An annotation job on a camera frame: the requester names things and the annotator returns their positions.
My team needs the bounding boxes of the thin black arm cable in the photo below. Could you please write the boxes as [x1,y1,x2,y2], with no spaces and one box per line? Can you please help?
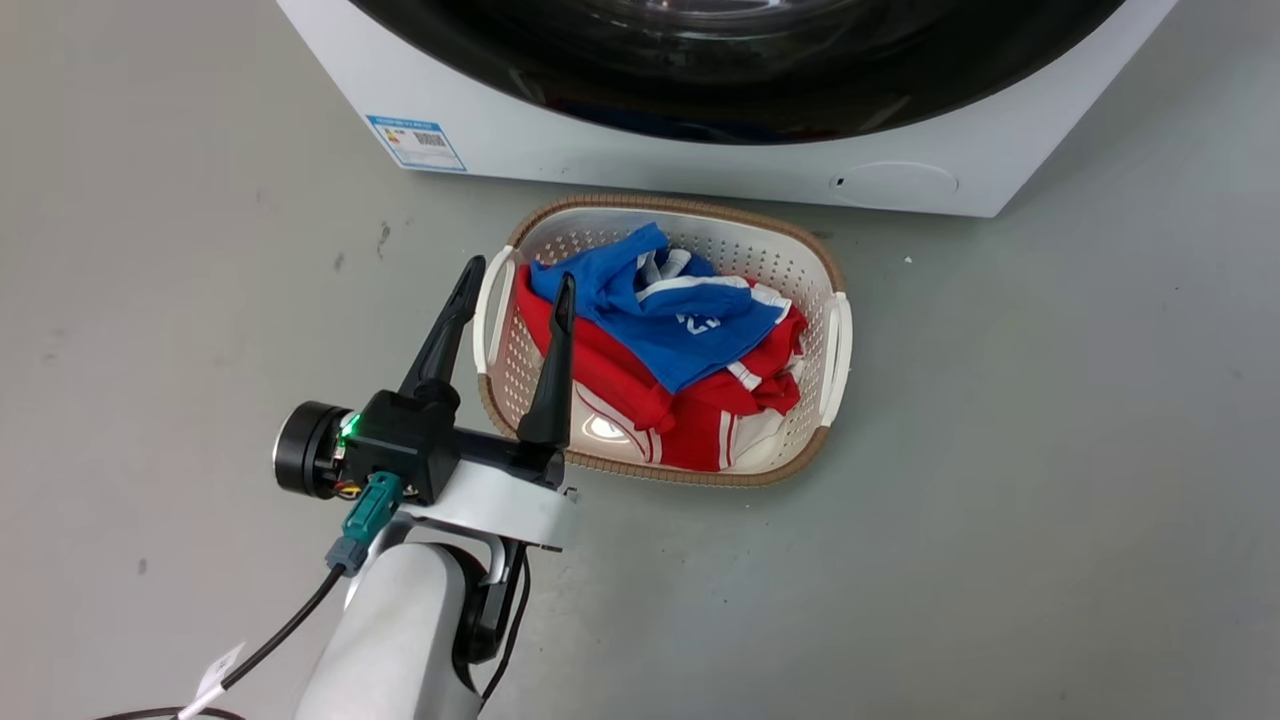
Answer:
[478,545,533,703]

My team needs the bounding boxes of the blue energy label sticker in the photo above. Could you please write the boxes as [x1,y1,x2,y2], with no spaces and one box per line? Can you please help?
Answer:
[365,115,468,173]

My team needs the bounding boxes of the black cable with teal connector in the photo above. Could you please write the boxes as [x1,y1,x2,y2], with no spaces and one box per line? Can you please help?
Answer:
[88,472,405,720]

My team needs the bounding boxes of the white perforated laundry basket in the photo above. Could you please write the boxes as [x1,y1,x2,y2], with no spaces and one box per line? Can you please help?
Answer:
[472,194,855,489]

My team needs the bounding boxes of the white oval filter cover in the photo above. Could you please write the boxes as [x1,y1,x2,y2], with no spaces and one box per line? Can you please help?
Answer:
[828,160,960,209]

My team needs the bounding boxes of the blue shirt with white stripes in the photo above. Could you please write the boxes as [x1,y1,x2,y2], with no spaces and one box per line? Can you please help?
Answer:
[527,222,792,395]

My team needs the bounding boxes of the black glass washing machine door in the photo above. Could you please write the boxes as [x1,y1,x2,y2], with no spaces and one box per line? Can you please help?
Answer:
[345,0,1127,146]

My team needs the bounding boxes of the white washing machine body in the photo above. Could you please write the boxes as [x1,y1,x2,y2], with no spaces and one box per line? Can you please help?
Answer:
[277,0,1181,218]

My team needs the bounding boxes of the white cable tag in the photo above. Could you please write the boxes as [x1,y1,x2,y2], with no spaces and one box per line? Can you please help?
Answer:
[178,642,247,720]

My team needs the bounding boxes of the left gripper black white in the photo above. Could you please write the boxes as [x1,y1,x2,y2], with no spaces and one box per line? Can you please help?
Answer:
[273,255,582,553]

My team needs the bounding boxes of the red and white shirt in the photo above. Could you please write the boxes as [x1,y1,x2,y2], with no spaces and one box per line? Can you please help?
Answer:
[514,264,810,473]

